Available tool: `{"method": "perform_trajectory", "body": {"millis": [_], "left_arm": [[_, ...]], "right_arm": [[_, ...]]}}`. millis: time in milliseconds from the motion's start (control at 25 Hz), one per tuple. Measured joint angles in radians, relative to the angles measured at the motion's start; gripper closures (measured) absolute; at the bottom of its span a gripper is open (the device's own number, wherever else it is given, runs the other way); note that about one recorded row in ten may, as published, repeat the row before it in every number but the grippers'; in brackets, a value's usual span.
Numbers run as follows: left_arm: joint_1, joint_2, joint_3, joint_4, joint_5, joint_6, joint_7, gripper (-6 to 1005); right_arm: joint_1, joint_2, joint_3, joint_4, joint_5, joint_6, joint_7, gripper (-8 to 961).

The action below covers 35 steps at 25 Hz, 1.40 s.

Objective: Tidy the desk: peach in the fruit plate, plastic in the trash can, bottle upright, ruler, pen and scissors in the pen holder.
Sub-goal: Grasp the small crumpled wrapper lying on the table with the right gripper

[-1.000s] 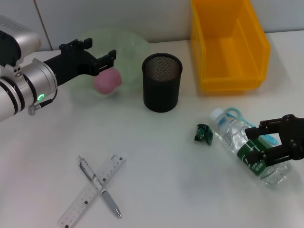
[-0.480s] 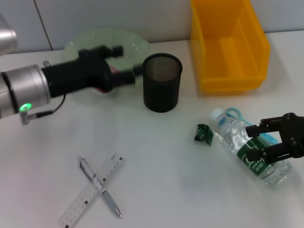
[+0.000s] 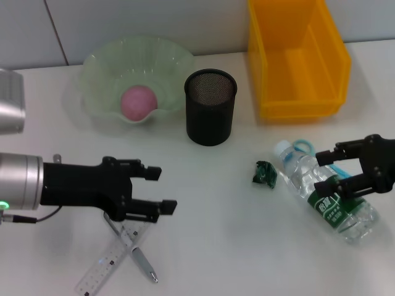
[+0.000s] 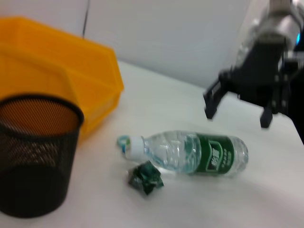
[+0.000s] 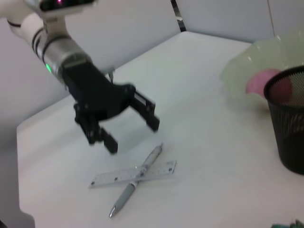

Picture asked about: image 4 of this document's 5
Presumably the green label water bottle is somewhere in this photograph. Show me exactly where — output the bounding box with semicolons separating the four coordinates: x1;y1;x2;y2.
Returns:
123;130;249;179

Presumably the black mesh pen cup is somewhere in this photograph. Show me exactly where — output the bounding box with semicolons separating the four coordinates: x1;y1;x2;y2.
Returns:
0;95;85;219

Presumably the yellow plastic bin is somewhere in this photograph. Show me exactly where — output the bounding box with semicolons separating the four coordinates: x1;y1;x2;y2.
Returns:
0;16;125;147

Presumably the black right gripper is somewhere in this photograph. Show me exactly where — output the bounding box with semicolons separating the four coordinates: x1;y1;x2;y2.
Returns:
202;40;293;129

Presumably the green plastic wrapper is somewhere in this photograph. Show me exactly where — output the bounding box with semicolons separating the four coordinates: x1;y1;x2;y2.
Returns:
125;160;165;196

